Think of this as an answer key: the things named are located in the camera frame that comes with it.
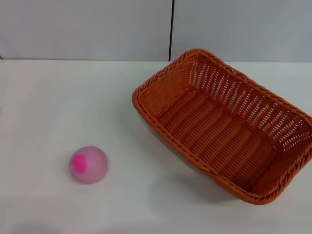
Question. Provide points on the orange woven wicker basket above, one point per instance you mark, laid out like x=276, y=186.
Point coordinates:
x=209, y=126

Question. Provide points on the pink ball with magenta patch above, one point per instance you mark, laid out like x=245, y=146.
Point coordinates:
x=93, y=165

